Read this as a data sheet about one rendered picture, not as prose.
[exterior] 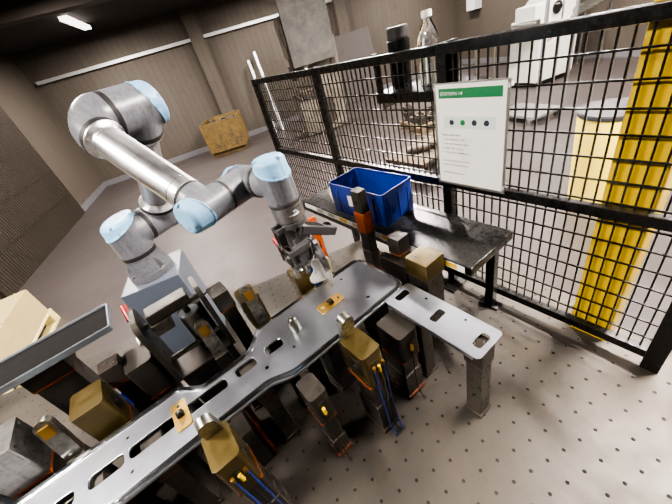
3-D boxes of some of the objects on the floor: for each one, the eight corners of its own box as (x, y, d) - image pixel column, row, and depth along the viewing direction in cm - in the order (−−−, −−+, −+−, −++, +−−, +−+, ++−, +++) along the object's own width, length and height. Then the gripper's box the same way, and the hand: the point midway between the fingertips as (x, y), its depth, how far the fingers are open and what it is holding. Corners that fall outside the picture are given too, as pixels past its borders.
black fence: (601, 495, 118) (957, -49, 32) (316, 284, 262) (239, 83, 176) (616, 466, 124) (953, -64, 37) (328, 275, 267) (260, 76, 181)
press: (303, 145, 633) (255, -14, 491) (288, 136, 728) (244, 1, 586) (360, 123, 659) (330, -33, 517) (339, 118, 754) (308, -16, 612)
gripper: (258, 219, 79) (286, 279, 91) (291, 239, 67) (318, 305, 78) (286, 203, 82) (309, 263, 94) (322, 220, 70) (344, 286, 81)
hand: (321, 275), depth 87 cm, fingers open, 11 cm apart
